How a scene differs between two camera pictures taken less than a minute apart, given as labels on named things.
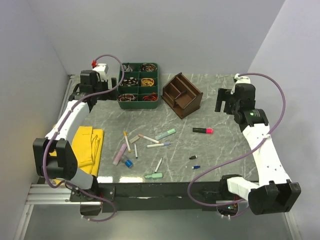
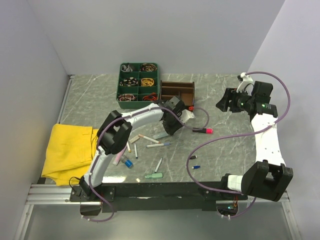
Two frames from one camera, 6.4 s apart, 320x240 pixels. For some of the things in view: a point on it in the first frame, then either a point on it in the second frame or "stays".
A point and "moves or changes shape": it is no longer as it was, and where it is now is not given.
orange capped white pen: (140, 135) stays
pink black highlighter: (207, 130) stays
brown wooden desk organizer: (182, 95) moves or changes shape
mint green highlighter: (157, 137) stays
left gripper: (104, 83) -> (170, 130)
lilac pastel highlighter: (119, 154) stays
